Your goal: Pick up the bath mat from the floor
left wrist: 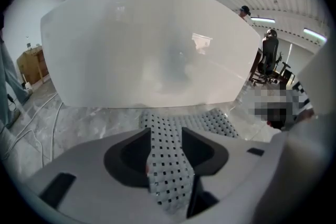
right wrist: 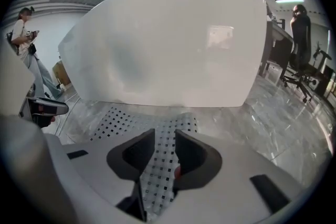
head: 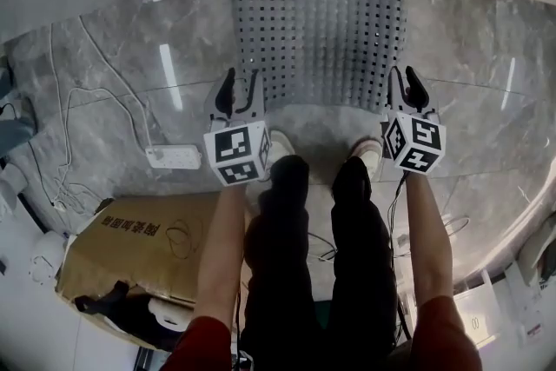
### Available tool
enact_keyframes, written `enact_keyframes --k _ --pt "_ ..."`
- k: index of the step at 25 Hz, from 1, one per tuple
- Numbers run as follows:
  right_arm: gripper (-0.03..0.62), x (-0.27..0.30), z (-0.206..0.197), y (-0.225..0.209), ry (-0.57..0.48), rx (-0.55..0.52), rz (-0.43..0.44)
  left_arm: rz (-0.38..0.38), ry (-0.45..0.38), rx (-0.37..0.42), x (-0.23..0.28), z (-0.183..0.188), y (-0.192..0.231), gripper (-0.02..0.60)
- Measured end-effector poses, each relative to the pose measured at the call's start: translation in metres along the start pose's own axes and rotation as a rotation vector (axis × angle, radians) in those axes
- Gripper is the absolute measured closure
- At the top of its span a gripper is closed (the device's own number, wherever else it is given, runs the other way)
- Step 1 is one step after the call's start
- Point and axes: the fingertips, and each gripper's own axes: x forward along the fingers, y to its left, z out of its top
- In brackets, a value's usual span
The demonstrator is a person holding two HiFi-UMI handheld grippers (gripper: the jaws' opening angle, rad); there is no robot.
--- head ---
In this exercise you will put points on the person's black trousers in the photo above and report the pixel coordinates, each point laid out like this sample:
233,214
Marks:
356,252

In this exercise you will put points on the white power strip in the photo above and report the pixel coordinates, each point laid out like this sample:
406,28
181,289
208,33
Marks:
174,156

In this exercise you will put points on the white round padded object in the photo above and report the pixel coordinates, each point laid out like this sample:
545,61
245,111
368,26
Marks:
163,315

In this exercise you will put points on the person's red shirt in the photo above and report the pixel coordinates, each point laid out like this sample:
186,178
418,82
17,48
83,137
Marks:
443,339

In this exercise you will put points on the person's right forearm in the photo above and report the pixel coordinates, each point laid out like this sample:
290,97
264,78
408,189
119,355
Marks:
428,239

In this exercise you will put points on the white plug adapter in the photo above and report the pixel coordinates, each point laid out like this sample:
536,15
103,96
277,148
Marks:
58,205

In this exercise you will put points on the person's left forearm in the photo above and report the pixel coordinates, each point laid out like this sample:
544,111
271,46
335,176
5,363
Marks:
221,256

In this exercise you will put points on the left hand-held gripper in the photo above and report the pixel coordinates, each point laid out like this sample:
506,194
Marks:
234,147

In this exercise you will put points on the grey perforated bath mat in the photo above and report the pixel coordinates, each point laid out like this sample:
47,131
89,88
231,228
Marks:
317,39

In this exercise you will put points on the large cardboard box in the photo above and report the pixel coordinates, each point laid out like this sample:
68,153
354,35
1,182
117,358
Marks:
130,256

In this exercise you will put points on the person's left white shoe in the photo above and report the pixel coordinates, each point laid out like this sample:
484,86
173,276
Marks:
280,147

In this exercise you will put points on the person's right white shoe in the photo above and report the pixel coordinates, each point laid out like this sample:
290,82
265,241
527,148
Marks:
369,152

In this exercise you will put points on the grey marble floor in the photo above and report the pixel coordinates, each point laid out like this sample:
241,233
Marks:
456,56

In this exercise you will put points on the person's white shoe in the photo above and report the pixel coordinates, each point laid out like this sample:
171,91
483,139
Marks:
280,147
369,152

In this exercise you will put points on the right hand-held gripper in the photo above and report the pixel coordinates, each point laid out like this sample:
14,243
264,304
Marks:
417,143

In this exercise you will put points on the white carton box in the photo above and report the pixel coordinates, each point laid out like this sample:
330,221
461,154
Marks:
495,308

